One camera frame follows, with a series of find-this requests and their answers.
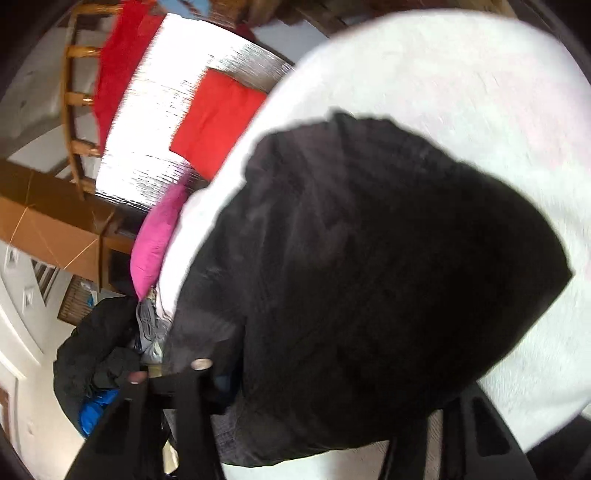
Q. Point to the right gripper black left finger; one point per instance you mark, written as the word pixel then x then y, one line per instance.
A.
pixel 128 441

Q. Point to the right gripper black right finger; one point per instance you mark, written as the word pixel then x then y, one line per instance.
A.
pixel 467 439

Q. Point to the black quilted jacket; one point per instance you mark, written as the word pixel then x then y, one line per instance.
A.
pixel 361 278

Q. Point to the blue jacket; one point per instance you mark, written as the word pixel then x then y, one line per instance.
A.
pixel 93 408

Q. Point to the black coat pile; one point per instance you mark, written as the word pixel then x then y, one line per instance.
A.
pixel 98 355

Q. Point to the grey garment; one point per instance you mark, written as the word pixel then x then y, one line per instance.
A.
pixel 152 332

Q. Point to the pink pillow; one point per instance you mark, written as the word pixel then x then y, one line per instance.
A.
pixel 154 237

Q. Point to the wooden stair railing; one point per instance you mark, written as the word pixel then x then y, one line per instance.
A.
pixel 78 148

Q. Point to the silver foil insulation panel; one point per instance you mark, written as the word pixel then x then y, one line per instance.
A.
pixel 137 166

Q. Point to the red pillow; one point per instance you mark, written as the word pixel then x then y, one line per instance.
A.
pixel 220 111

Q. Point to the white bed sheet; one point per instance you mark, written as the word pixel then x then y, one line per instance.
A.
pixel 507 98

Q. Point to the red blanket on railing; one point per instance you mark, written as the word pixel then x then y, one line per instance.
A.
pixel 134 28

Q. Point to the wooden side table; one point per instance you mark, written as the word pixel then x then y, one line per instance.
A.
pixel 331 16

